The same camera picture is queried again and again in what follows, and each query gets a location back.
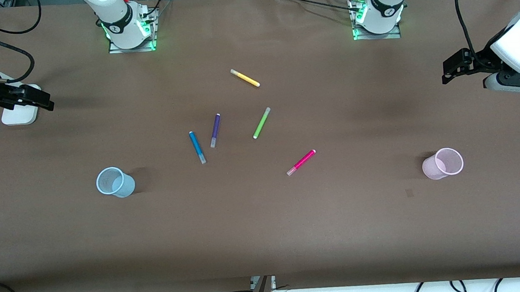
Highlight pink marker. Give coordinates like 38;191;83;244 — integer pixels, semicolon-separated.
285;149;318;177

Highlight blue mesh cup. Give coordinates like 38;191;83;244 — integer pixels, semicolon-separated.
95;165;137;200

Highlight blue marker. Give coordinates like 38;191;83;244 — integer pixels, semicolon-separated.
188;130;207;165

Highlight green marker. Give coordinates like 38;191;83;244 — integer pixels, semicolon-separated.
251;107;273;140

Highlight purple marker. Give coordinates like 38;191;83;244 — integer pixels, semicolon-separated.
207;113;223;149

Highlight pink mesh cup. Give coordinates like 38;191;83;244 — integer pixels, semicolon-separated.
421;146;465;181

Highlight yellow marker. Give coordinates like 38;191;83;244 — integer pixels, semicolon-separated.
230;67;261;90

